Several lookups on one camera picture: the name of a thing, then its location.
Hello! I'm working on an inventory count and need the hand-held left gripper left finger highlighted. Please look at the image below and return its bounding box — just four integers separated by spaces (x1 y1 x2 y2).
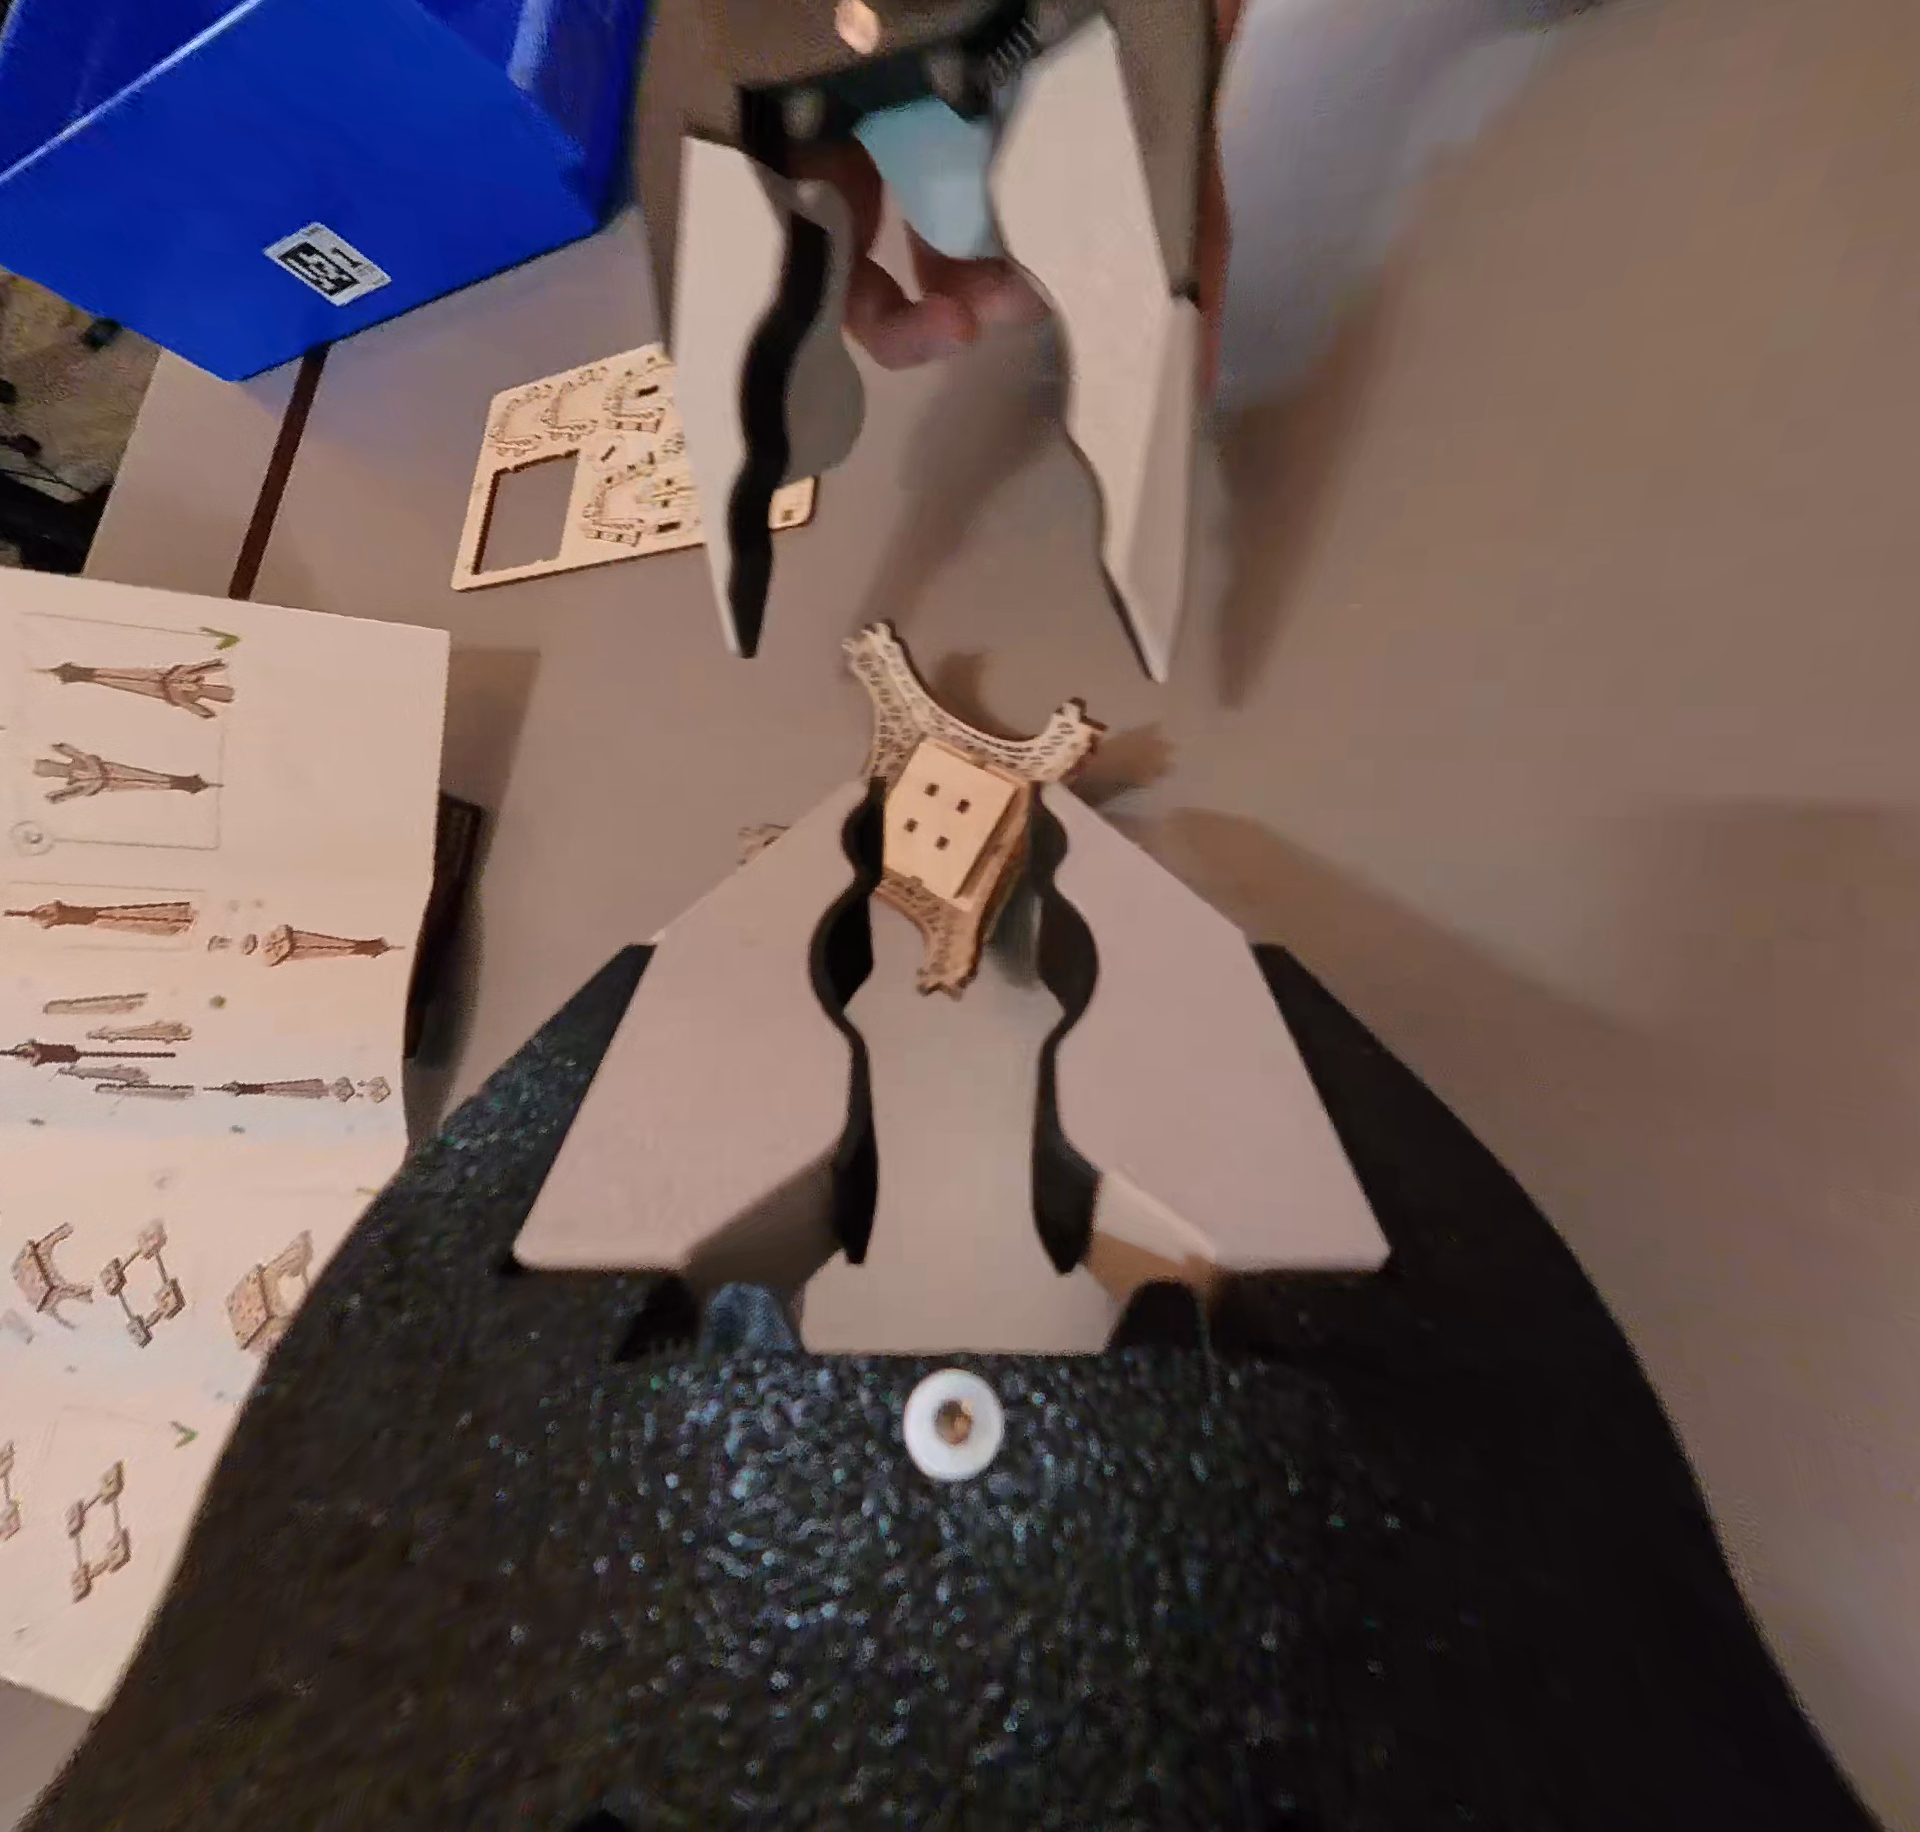
511 779 885 1281

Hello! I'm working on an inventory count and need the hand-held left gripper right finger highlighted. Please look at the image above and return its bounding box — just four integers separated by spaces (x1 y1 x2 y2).
1029 782 1394 1276

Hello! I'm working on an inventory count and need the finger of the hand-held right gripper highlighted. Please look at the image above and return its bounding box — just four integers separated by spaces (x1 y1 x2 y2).
665 135 873 660
990 11 1215 685

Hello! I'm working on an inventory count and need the wooden puzzle parts sheet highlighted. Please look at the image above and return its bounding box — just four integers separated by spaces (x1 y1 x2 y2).
451 342 821 593

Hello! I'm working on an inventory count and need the wooden tower base model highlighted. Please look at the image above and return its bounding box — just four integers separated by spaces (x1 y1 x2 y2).
740 624 1109 995

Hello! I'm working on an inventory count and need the grey desk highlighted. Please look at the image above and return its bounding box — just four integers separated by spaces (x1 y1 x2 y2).
0 0 1920 1832

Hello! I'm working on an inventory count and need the person's right hand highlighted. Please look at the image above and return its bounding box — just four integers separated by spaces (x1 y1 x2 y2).
839 149 1049 373

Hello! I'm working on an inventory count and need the dark box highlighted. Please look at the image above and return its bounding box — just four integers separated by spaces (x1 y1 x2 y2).
404 794 489 1060

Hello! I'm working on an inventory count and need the blue plastic bin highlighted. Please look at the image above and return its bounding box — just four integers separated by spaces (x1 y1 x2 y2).
0 0 662 382

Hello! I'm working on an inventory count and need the paper instruction sheet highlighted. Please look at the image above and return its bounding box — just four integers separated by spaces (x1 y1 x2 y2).
0 563 452 1714

